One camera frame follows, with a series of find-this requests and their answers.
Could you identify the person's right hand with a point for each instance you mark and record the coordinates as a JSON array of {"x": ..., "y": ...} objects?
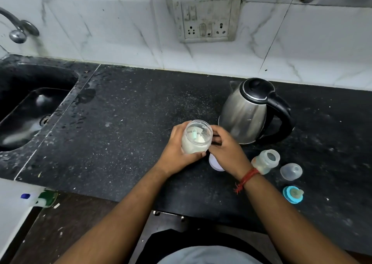
[{"x": 229, "y": 156}]

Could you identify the person's left hand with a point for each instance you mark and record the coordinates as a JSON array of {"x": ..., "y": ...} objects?
[{"x": 173, "y": 156}]

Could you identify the person's right thumb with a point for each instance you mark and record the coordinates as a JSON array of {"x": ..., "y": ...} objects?
[{"x": 215, "y": 148}]

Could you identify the person's left thumb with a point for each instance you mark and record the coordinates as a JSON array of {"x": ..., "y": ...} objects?
[{"x": 195, "y": 156}]

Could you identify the clear jar of white powder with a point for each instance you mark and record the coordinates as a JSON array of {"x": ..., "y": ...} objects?
[{"x": 195, "y": 143}]

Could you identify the person's left forearm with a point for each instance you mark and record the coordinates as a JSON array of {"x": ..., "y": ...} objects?
[{"x": 122, "y": 217}]

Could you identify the person's right forearm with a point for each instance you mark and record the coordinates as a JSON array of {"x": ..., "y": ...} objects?
[{"x": 287, "y": 223}]

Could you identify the white jar lid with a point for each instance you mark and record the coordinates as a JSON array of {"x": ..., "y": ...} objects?
[{"x": 214, "y": 163}]

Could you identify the pale green measuring scoop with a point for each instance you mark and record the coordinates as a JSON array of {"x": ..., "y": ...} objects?
[{"x": 196, "y": 134}]

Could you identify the red thread wristband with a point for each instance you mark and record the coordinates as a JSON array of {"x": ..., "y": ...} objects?
[{"x": 246, "y": 179}]

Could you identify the stainless steel electric kettle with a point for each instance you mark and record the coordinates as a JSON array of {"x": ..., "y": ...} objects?
[{"x": 247, "y": 112}]

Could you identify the clear baby bottle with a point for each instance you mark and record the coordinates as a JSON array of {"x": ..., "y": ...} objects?
[{"x": 266, "y": 162}]

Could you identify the clear dome bottle cap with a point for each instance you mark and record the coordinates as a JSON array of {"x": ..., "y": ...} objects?
[{"x": 291, "y": 171}]

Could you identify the person's grey and black clothing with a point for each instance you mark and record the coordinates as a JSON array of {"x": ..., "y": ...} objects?
[{"x": 206, "y": 250}]

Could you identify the black stone sink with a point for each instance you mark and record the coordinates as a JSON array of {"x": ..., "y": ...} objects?
[{"x": 29, "y": 107}]

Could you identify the white appliance with green patch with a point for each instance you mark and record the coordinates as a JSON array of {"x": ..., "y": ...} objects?
[{"x": 17, "y": 208}]

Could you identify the white wall socket panel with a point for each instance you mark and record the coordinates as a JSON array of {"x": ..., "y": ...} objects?
[{"x": 207, "y": 18}]

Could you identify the chrome wall tap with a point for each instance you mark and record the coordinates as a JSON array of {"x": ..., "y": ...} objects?
[{"x": 17, "y": 28}]

